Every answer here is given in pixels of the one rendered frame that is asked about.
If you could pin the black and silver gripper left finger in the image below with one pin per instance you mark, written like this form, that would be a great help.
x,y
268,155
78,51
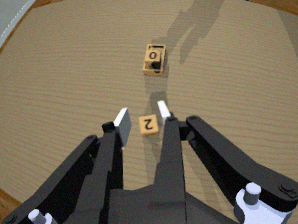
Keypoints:
x,y
64,196

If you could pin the tan wooden tray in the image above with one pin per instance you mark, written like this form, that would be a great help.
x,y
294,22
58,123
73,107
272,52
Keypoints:
x,y
155,71

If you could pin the tan wooden calendar cube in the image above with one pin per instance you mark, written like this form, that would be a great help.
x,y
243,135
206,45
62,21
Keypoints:
x,y
148,126
153,59

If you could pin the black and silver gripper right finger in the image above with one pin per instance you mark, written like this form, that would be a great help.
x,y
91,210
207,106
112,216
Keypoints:
x,y
263,196

